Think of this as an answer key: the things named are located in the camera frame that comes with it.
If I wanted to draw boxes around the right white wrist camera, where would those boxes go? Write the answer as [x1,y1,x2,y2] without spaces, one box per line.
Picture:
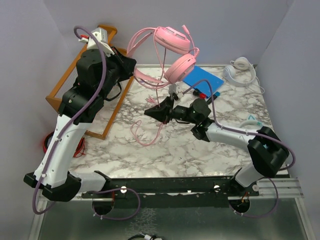
[168,83,185,101]

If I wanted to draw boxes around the wooden tiered shelf rack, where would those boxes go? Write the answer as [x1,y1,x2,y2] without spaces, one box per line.
[45,24,134,140]

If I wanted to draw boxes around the white headphones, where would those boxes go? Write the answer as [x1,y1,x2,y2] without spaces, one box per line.
[222,56,265,94]

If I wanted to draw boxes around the pink cat-ear headphones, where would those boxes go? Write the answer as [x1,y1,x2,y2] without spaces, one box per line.
[126,25,200,91]

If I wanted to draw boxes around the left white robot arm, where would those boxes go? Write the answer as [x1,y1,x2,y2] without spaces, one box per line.
[23,47,137,202]

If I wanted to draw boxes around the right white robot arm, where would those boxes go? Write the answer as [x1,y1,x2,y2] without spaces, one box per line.
[144,96,289,196]

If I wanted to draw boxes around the red black headphones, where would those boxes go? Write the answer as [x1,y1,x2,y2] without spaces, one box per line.
[42,131,86,158]

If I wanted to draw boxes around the red black marker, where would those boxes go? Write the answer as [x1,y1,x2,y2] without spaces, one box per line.
[192,88,207,99]

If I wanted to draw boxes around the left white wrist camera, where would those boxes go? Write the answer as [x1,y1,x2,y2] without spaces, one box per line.
[78,27,115,57]

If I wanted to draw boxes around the blue black marker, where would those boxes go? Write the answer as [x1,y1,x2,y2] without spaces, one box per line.
[207,91,220,103]

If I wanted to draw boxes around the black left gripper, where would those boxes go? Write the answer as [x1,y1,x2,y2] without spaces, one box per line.
[97,45,136,100]

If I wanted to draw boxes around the black front mounting rail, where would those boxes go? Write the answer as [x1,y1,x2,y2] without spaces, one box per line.
[81,176,258,208]

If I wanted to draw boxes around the blue notebook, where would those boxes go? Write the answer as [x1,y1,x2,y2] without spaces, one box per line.
[182,65,225,97]

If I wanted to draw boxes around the teal cat-ear headphones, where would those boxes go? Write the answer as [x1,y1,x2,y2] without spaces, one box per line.
[239,114,264,128]

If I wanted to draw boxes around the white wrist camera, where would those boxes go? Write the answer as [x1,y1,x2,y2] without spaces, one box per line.
[168,83,185,101]
[78,27,115,57]

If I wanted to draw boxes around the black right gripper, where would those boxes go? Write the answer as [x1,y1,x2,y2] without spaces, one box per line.
[144,96,198,125]

